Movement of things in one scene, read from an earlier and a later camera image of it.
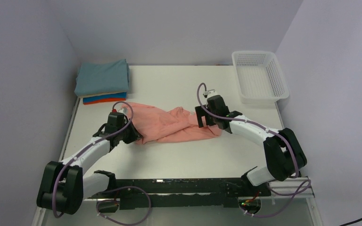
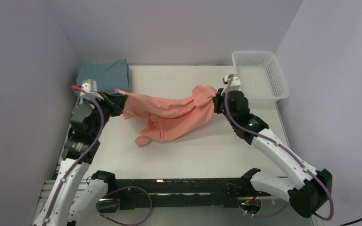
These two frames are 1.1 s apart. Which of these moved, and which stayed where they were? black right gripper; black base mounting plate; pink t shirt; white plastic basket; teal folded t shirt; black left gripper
Moved: black left gripper; pink t shirt; black right gripper
Stayed: black base mounting plate; white plastic basket; teal folded t shirt
